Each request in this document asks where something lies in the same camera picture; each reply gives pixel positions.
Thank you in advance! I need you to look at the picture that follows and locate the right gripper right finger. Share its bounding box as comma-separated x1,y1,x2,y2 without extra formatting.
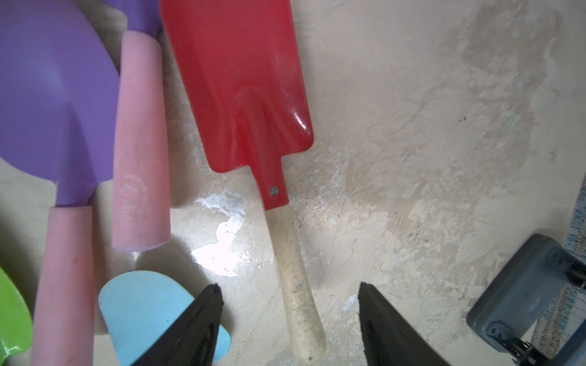
358,282,448,365

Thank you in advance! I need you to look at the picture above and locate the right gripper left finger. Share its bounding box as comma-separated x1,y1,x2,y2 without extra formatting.
133,285,224,365

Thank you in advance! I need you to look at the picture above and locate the light blue trowel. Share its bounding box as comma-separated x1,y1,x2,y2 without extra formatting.
99,270,231,365

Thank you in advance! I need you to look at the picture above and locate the purple trowel pink handle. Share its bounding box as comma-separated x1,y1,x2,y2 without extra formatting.
1,1,120,365
108,1,171,252

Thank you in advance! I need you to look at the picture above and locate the red scoop wooden handle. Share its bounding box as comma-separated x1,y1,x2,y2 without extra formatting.
160,1,327,364

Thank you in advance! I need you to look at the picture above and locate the grey hole punch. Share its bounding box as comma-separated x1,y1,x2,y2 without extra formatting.
466,234,585,365

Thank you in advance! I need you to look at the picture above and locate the green trowel wooden handle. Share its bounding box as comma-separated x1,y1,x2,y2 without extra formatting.
1,269,33,365

